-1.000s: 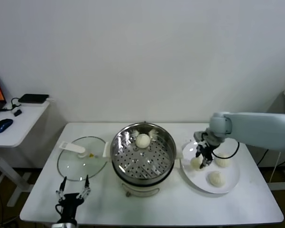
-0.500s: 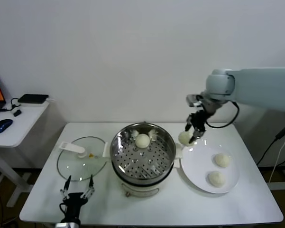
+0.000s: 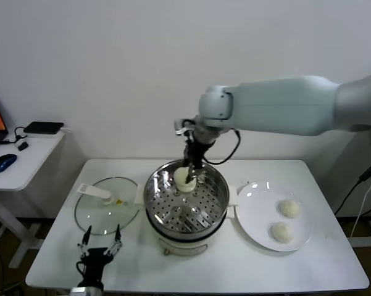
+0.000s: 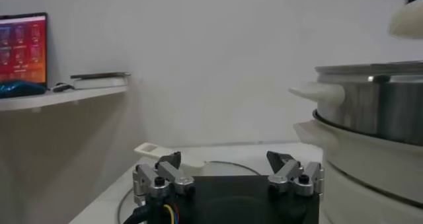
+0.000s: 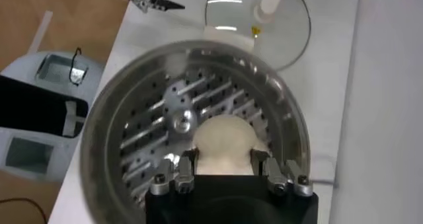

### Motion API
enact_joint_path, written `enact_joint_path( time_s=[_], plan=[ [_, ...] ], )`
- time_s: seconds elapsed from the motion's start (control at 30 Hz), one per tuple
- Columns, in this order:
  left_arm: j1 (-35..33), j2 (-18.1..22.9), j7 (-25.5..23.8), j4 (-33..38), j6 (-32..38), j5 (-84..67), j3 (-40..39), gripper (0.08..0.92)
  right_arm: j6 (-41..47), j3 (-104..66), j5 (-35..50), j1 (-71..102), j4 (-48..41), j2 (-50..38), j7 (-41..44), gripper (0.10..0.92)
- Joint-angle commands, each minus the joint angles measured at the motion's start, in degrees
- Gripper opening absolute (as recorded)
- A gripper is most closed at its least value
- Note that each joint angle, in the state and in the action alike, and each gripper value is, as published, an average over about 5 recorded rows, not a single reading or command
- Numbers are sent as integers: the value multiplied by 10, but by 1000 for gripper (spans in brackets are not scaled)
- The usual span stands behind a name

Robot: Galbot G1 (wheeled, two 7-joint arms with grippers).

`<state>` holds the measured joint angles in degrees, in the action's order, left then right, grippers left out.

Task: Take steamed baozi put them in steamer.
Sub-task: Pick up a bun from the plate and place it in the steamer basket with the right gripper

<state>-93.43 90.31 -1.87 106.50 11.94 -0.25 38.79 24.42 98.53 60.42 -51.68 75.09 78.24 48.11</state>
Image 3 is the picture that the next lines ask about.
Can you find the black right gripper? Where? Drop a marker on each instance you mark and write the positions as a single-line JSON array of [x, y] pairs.
[[197, 154]]

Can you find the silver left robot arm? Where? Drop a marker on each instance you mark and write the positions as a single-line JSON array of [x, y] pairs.
[[85, 292]]

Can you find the white side desk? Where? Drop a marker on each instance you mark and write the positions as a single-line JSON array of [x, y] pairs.
[[24, 168]]

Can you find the blue computer mouse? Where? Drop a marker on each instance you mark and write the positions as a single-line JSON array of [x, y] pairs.
[[3, 162]]

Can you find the stainless steel steamer basket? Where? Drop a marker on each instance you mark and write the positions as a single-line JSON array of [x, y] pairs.
[[185, 209]]

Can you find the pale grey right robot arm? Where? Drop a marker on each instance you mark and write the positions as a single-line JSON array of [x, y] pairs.
[[281, 105]]

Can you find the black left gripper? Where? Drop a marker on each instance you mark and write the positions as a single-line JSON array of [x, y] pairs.
[[94, 262]]

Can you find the small black adapter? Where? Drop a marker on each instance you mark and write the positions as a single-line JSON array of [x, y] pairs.
[[22, 146]]

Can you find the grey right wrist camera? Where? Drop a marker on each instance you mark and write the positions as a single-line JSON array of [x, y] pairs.
[[182, 126]]

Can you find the white round plate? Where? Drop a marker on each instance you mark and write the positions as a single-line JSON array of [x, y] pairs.
[[253, 216]]

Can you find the flat black box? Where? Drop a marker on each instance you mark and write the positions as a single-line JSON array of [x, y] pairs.
[[43, 128]]

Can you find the white electric cooking pot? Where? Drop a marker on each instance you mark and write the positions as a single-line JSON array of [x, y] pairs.
[[185, 245]]

